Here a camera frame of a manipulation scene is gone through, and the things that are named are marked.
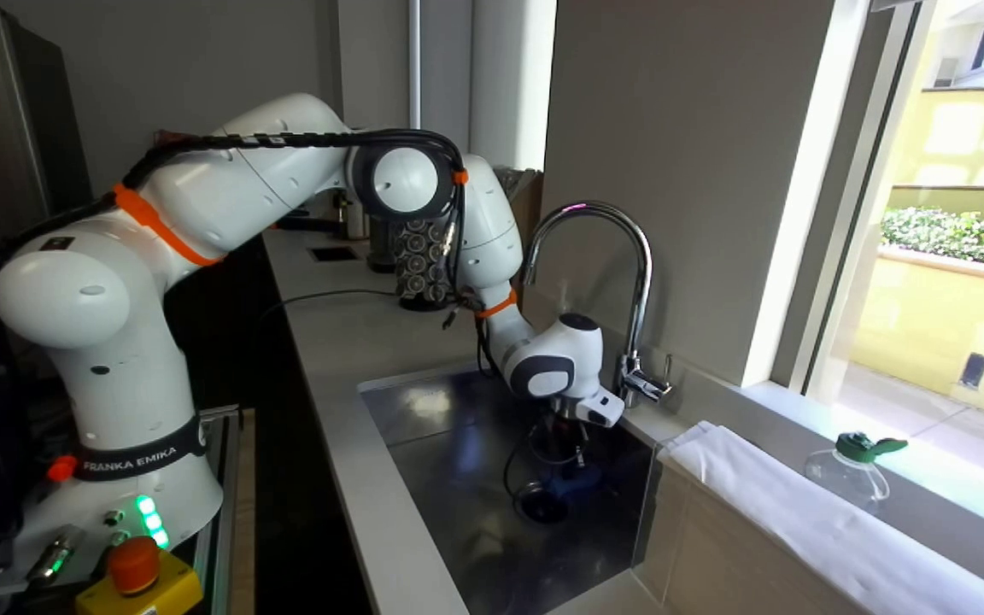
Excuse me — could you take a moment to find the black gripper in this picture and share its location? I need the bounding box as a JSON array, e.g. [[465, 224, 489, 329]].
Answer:
[[526, 418, 592, 468]]

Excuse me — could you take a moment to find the blue sponge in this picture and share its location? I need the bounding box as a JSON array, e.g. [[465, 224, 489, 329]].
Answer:
[[540, 474, 600, 505]]

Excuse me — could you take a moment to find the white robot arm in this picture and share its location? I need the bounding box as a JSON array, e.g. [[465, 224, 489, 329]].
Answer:
[[0, 92, 624, 597]]

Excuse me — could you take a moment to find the stainless steel sink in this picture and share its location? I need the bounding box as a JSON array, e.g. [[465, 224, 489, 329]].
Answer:
[[359, 364, 653, 615]]

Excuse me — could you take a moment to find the chrome gooseneck faucet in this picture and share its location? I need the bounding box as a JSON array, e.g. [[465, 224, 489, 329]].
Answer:
[[523, 203, 673, 402]]

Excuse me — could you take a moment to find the patterned black white canister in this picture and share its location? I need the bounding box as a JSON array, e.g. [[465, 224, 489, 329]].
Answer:
[[395, 215, 452, 312]]

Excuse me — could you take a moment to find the clear bottle green cap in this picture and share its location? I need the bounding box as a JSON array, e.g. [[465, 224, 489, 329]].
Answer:
[[803, 431, 904, 509]]

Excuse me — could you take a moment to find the white folded towel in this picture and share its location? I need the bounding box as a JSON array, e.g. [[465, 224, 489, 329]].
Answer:
[[659, 423, 984, 615]]

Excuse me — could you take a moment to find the yellow emergency stop box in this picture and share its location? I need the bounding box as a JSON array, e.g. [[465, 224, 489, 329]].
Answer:
[[76, 538, 203, 615]]

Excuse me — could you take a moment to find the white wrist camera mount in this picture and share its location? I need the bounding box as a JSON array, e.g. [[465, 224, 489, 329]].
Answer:
[[570, 388, 624, 426]]

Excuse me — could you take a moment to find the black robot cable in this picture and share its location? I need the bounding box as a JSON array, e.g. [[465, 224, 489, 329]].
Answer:
[[120, 126, 472, 312]]

